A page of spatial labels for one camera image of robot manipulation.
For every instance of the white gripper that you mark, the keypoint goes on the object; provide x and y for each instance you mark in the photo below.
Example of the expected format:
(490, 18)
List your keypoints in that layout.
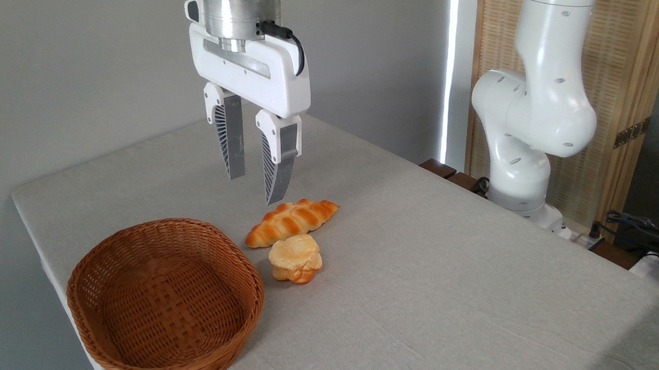
(267, 82)

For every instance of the small round pale bread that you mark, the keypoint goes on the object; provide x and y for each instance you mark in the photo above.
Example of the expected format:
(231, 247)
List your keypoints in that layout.
(295, 258)

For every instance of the braided golden bread loaf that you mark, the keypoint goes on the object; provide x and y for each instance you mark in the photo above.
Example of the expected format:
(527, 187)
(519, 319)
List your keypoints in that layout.
(292, 219)

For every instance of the brown wicker basket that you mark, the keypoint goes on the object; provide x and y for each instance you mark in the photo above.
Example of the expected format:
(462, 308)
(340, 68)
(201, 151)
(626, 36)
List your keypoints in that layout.
(163, 294)

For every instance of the white power strip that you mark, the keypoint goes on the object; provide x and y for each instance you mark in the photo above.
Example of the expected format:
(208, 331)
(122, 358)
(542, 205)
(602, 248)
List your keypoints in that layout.
(580, 237)

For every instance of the dark metal screen hinge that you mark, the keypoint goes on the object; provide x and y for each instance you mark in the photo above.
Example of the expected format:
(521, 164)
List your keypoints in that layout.
(631, 132)

